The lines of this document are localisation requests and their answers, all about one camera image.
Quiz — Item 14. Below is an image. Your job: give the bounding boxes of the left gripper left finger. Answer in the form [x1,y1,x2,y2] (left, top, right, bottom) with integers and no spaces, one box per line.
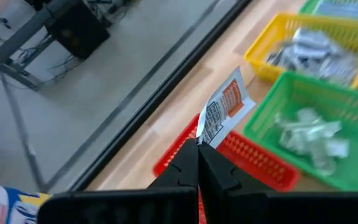
[147,138,200,224]

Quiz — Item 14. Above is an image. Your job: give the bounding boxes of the blue striped bandage packet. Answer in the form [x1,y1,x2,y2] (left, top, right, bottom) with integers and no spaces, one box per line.
[314,0,358,22]

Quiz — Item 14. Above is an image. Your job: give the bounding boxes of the green plastic basket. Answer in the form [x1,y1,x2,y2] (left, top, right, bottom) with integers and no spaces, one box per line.
[242,70,358,192]
[299,0,358,23]

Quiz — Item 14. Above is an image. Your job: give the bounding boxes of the Lysol wipes canister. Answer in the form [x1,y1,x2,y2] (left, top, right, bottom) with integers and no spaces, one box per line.
[0,182,53,224]

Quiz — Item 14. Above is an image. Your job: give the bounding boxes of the red plastic basket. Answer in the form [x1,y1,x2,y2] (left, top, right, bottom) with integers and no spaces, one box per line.
[152,113,301,224]

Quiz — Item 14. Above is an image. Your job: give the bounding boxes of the black floor box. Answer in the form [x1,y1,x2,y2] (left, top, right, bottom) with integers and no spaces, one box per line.
[45,0,111,60]

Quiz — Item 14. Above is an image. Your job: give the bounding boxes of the grey metal desk frame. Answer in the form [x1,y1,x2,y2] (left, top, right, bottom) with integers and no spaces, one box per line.
[0,0,83,91]

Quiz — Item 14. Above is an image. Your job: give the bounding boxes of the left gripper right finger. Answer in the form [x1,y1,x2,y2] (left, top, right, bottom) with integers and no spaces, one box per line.
[198,141,276,224]

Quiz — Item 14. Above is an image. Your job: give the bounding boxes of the yellow plastic basket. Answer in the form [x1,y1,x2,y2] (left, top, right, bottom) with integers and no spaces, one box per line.
[243,12,358,90]

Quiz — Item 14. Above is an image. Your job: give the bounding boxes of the red white packet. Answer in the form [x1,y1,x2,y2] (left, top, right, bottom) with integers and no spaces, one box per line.
[196,66,257,149]

